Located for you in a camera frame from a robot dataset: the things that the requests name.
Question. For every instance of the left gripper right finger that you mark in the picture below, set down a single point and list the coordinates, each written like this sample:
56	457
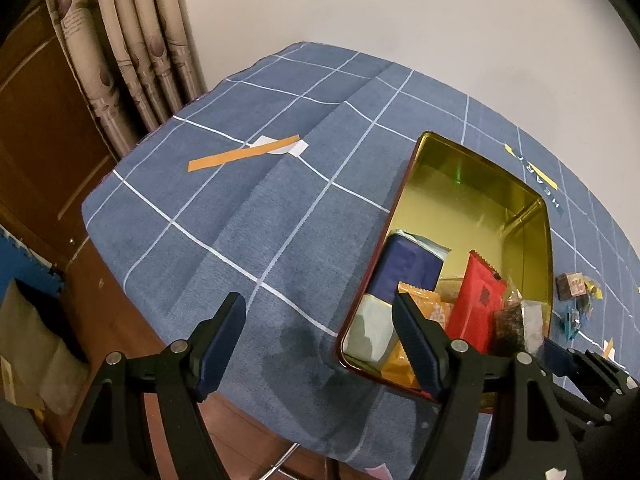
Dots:
425	344

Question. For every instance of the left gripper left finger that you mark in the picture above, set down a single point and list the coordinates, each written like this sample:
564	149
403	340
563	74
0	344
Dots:
212	344

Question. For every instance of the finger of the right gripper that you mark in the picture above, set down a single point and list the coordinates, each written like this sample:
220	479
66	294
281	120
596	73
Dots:
557	359

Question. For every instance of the orange snack packet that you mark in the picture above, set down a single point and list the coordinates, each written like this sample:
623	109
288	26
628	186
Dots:
397	368

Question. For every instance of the red snack packet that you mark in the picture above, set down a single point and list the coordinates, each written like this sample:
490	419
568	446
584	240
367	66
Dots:
479	298

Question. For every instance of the dark seaweed snack block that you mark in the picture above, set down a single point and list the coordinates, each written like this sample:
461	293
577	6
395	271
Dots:
521	328

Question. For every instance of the fried twist bag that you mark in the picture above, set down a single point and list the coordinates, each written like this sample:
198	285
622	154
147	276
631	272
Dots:
448	289
512	296

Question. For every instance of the brown red brick candy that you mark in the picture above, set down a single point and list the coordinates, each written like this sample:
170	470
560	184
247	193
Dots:
570	285

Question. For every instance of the yellow brown candy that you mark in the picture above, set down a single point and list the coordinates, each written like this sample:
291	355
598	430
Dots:
589	290

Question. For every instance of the navy white snack packet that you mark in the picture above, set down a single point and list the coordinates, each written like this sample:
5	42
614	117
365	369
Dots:
405	258

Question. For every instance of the orange tape strip right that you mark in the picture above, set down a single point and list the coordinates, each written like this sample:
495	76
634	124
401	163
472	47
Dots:
608	350

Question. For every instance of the orange tape strip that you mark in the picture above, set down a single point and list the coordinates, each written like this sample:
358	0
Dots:
225	157
608	350

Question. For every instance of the maroon gold toffee tin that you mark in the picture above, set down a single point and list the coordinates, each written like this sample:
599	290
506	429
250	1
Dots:
463	201

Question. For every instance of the blue checked tablecloth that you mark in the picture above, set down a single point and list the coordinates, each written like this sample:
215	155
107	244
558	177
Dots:
294	235

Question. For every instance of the orange tape strip left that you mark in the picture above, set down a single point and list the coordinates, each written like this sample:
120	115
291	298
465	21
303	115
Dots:
225	157

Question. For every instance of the blue foam mat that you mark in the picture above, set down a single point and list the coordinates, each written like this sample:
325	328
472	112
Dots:
19	263

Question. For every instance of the white paper patch left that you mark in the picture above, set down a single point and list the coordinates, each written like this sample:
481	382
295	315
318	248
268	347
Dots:
292	146

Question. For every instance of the brown wooden door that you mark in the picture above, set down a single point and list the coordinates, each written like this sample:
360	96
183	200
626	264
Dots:
52	152

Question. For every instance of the beige patterned curtain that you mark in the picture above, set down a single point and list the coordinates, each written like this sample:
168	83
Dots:
132	60

